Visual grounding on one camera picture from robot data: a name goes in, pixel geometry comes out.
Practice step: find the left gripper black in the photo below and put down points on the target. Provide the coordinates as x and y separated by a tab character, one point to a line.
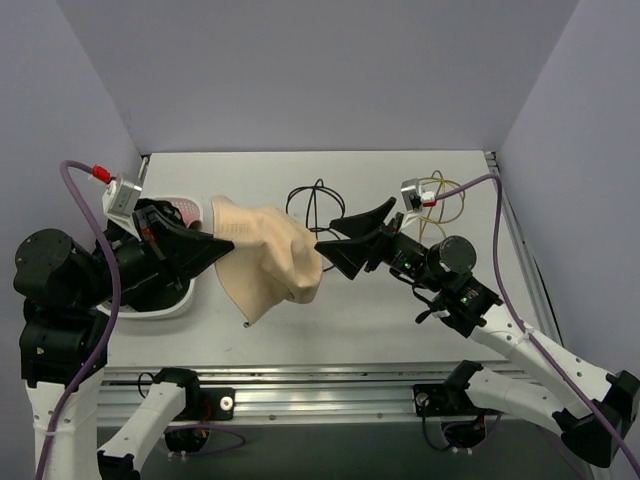
145	233

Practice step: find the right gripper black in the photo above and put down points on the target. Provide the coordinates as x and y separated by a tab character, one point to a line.
382	243

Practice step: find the beige bucket hat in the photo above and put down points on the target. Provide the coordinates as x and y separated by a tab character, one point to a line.
273	260

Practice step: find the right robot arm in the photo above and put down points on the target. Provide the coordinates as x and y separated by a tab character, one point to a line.
589	408

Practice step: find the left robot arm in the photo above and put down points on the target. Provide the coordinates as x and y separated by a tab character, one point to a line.
63	344

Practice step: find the pink cap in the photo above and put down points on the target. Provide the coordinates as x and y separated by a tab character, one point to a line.
190	210

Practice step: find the white plastic basket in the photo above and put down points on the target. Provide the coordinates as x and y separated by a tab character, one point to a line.
138	303

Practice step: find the black wire hat stand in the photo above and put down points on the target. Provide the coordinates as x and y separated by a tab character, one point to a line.
311	219

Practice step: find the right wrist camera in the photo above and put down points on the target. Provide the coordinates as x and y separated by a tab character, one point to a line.
416	197

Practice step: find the gold wire hat stand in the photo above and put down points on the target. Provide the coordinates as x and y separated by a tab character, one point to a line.
435	216

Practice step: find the aluminium front rail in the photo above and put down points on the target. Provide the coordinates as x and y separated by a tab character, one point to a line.
321	395

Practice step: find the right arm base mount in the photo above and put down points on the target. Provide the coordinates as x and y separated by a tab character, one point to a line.
449	399

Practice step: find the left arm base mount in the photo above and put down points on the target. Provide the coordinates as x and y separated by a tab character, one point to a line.
199	408

